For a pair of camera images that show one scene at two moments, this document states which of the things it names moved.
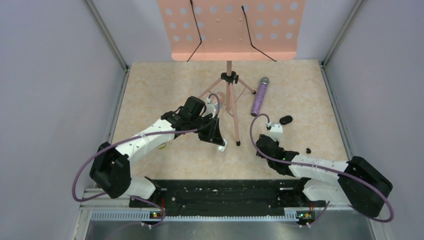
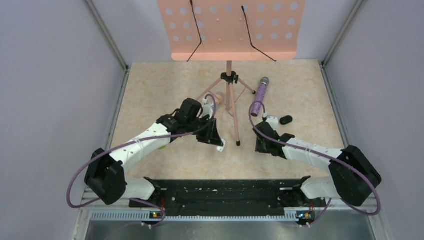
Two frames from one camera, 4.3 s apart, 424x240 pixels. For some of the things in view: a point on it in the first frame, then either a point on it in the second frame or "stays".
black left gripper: x=213 y=135 stays
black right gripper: x=259 y=154 → x=259 y=148
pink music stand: x=228 y=30 stays
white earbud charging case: x=222 y=148 stays
